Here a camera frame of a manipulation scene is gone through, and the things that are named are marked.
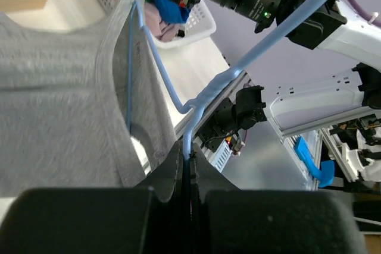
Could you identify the light blue hanger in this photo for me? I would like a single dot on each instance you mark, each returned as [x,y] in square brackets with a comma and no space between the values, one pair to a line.
[216,85]

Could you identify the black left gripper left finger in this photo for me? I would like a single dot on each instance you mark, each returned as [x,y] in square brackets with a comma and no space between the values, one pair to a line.
[146,218]

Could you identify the mauve pink tank top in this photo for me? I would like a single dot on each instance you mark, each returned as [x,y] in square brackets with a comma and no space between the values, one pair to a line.
[159,28]

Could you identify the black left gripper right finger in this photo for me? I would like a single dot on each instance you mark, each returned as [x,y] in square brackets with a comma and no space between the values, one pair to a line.
[227,219]

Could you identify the grey tank top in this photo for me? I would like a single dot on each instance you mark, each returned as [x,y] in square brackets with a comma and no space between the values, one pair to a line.
[72,103]

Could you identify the white slotted cable duct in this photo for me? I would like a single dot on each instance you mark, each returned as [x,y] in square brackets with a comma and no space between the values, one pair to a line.
[221,156]

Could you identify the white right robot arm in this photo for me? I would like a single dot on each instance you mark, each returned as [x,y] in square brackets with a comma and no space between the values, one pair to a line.
[313,24]

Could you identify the blue tank top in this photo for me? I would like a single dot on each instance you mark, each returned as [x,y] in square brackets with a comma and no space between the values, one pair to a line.
[171,13]

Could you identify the white perforated plastic basket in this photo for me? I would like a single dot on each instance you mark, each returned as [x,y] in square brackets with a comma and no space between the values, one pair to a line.
[200,24]

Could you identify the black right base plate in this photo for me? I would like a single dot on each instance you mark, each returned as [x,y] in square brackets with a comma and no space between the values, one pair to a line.
[220,124]

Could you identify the aluminium mounting rail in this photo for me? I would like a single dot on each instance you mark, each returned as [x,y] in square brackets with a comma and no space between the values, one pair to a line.
[228,92]

